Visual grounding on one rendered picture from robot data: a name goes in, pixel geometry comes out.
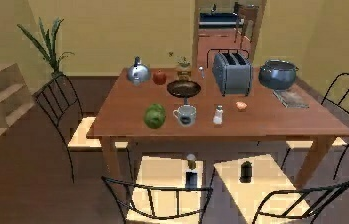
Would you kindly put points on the white salt shaker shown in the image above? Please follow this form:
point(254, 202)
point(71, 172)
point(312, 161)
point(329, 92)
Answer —
point(218, 116)

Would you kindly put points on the tall green house plant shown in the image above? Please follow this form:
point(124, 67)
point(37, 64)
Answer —
point(50, 56)

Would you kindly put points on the small potted plant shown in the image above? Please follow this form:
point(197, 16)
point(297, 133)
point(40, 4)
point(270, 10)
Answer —
point(183, 71)

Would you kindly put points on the black small cylinder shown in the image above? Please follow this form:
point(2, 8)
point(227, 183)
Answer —
point(245, 171)

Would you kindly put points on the grey book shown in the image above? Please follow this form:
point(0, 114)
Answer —
point(291, 98)

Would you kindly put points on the brown wooden chair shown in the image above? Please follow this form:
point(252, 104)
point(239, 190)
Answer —
point(248, 18)

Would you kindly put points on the dark blue cooking pot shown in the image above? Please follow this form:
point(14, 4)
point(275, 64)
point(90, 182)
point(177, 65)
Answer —
point(277, 77)

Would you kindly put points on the silver kettle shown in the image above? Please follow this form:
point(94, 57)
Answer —
point(138, 73)

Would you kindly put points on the green lettuce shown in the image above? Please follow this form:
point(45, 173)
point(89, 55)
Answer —
point(154, 116)

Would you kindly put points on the pale wooden shelf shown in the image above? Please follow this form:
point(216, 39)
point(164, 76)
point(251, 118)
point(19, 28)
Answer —
point(2, 100)

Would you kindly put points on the dark blue box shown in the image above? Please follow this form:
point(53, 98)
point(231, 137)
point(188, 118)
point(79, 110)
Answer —
point(191, 179)

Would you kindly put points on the brown wooden table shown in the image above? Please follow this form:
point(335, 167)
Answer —
point(265, 116)

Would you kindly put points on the red apple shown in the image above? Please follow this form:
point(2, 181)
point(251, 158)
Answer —
point(159, 77)

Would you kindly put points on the grey toaster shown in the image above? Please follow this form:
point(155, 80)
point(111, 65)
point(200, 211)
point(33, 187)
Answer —
point(233, 75)

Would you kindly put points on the dark blue sofa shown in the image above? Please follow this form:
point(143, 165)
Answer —
point(218, 19)

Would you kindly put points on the white mug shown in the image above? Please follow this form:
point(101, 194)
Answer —
point(186, 116)

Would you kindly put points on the black frying pan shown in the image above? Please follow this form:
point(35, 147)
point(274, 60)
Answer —
point(183, 89)

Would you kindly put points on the olive bottle pale top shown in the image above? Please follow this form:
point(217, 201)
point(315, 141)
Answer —
point(191, 161)

